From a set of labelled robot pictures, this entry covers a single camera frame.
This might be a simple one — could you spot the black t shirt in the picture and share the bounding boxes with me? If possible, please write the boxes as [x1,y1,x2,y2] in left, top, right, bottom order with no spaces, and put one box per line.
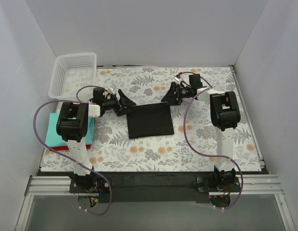
[127,103,174,139]

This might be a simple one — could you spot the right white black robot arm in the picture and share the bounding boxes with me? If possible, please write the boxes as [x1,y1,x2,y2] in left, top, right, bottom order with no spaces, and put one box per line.
[161,72,241,191]

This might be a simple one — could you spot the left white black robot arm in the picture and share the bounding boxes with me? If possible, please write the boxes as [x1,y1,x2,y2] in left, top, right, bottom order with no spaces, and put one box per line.
[56,87,136,193]

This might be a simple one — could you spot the white plastic basket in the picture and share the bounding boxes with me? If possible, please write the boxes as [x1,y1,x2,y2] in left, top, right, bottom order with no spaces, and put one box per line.
[48,52,97,101]

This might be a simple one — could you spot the folded red t shirt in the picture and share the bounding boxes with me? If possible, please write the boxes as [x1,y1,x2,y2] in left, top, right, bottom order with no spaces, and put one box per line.
[53,144,91,151]

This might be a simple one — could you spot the folded teal t shirt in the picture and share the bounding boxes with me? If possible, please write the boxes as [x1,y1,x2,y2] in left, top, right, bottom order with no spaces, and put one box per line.
[45,113,95,148]

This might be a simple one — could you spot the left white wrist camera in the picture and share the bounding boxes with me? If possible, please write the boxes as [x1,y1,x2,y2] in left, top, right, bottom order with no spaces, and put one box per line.
[107,84,116,95]

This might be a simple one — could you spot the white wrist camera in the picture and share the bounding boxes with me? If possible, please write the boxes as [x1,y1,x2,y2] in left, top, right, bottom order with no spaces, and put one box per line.
[174,75,183,84]
[107,84,116,95]

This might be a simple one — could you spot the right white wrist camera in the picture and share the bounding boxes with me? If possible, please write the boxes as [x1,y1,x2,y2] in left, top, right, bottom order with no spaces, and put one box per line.
[174,75,183,84]

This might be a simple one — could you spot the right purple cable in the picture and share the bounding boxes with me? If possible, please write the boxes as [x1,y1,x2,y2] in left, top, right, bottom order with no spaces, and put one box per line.
[179,71,244,210]

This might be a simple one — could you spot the purple cable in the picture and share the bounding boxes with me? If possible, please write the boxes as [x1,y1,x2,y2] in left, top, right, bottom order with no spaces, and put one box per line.
[34,84,115,216]
[179,71,244,210]

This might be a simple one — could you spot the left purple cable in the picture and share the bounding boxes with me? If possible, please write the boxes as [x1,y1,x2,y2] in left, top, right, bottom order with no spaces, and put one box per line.
[34,84,115,216]

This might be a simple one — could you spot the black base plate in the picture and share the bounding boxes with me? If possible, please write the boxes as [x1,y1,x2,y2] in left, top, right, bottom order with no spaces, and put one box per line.
[69,172,240,204]

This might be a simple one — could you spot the aluminium front rail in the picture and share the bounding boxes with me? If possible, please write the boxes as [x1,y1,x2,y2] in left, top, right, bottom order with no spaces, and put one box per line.
[25,175,284,195]

